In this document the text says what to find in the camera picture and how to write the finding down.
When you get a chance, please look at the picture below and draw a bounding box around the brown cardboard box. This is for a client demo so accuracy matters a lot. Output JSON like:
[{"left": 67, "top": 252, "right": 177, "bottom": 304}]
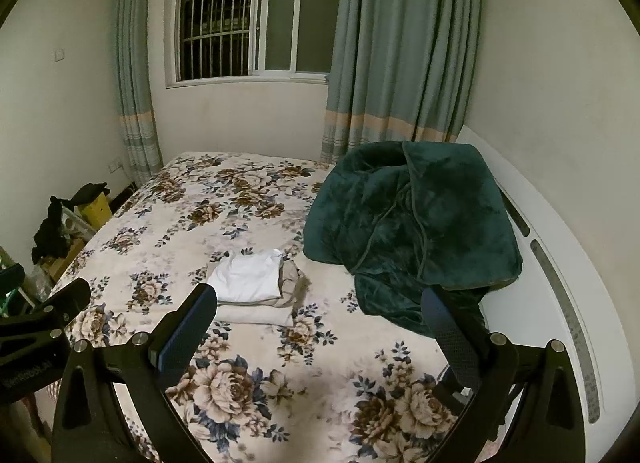
[{"left": 49, "top": 238, "right": 87, "bottom": 280}]

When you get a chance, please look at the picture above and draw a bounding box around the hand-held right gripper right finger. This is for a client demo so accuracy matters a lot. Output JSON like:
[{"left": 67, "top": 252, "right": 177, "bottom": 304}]
[{"left": 421, "top": 287, "right": 586, "bottom": 463}]

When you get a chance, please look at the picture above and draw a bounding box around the black folded garment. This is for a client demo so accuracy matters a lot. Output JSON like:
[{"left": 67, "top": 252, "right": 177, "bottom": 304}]
[{"left": 434, "top": 367, "right": 476, "bottom": 416}]

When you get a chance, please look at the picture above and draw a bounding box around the black hanging cloth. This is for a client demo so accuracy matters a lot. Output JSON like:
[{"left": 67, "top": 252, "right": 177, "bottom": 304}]
[{"left": 31, "top": 183, "right": 110, "bottom": 265}]

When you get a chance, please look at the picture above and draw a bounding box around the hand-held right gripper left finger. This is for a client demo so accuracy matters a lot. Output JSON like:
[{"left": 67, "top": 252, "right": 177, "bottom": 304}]
[{"left": 50, "top": 283, "right": 219, "bottom": 463}]

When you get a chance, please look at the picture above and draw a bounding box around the wide teal curtain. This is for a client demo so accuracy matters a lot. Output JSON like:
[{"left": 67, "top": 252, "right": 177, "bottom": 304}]
[{"left": 320, "top": 0, "right": 482, "bottom": 164}]

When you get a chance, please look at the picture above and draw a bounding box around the dark green plush blanket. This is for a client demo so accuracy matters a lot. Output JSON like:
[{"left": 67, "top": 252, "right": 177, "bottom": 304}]
[{"left": 302, "top": 141, "right": 523, "bottom": 336}]

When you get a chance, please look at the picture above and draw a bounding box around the yellow box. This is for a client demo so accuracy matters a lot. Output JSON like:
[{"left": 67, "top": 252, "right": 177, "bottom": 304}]
[{"left": 80, "top": 195, "right": 114, "bottom": 230}]

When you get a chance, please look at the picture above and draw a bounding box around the bed with floral bedspread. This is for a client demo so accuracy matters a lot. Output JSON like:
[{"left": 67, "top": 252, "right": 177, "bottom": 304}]
[{"left": 50, "top": 150, "right": 501, "bottom": 463}]

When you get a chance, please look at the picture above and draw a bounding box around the cream folded garment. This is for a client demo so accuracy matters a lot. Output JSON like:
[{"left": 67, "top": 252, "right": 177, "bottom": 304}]
[{"left": 216, "top": 299, "right": 296, "bottom": 328}]

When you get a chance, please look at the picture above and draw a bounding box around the narrow teal curtain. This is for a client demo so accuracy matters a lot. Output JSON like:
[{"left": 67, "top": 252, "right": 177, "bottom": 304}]
[{"left": 114, "top": 0, "right": 164, "bottom": 184}]

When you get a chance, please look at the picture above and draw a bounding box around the green plastic crate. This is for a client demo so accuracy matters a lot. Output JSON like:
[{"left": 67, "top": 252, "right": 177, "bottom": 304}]
[{"left": 0, "top": 248, "right": 27, "bottom": 320}]

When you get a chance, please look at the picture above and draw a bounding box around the white plastic rack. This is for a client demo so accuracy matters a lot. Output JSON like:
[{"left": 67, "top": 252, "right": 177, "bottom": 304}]
[{"left": 60, "top": 205, "right": 94, "bottom": 245}]

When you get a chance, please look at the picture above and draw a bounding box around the window with metal bars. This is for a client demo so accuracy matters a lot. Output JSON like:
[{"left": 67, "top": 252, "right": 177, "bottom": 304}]
[{"left": 165, "top": 0, "right": 347, "bottom": 90}]

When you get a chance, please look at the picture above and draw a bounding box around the white bed headboard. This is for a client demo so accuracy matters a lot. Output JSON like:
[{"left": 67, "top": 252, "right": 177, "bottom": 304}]
[{"left": 452, "top": 125, "right": 621, "bottom": 463}]

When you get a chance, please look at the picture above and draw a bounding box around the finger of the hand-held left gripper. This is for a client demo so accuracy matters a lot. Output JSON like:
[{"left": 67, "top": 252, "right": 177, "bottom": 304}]
[
  {"left": 0, "top": 263, "right": 26, "bottom": 294},
  {"left": 0, "top": 277, "right": 92, "bottom": 346}
]

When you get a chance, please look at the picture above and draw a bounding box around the white t-shirt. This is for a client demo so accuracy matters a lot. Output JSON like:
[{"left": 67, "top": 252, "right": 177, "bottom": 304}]
[{"left": 206, "top": 249, "right": 284, "bottom": 303}]

